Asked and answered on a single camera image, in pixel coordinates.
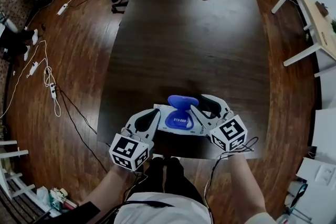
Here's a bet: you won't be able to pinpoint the light wood desk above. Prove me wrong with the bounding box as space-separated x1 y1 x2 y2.
271 0 336 78

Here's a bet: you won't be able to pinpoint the white cardboard box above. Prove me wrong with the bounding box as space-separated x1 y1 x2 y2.
296 155 336 193

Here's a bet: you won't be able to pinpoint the small brown box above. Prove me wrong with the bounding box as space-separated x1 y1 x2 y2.
314 1 329 18

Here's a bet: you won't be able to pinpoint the black flat panel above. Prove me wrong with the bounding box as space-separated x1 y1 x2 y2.
31 200 102 224

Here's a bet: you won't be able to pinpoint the white plastic bag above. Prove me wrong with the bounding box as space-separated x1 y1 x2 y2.
36 186 51 212

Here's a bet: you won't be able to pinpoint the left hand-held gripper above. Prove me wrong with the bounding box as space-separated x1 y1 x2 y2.
109 108 161 172

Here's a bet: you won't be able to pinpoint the looped white floor cable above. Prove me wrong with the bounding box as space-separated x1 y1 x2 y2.
43 65 62 118

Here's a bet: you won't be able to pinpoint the white cabinet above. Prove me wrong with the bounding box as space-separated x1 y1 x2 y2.
310 107 336 158

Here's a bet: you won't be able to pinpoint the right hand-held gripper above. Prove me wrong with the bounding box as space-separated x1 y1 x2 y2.
190 93 248 153

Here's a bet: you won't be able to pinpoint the person's black trousers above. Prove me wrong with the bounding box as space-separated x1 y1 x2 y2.
143 156 206 207

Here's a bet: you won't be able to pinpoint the black floor cable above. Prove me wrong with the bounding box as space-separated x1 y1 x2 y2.
55 86 111 174

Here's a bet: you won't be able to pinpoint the green white packet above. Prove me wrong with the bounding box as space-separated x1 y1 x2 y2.
49 187 69 211

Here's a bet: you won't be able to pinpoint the white power strip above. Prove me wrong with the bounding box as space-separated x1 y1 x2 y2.
28 60 40 77
49 82 58 100
56 3 70 16

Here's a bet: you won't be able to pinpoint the teal black headset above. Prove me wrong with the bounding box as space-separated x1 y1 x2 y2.
288 183 309 210

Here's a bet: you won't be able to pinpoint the white shelf rack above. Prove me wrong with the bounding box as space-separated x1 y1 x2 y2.
0 140 36 201

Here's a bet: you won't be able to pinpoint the person's left forearm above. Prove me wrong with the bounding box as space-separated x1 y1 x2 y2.
78 164 138 208

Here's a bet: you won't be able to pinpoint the white wet wipe pack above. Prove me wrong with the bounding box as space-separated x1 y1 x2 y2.
153 103 214 137

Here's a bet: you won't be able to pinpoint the person's right forearm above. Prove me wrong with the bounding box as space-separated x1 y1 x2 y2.
225 153 269 221

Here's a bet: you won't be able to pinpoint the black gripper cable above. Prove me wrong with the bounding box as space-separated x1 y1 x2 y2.
204 136 259 221
122 170 151 208

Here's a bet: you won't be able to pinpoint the person's white shirt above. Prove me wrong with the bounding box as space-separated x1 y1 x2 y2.
113 192 278 224

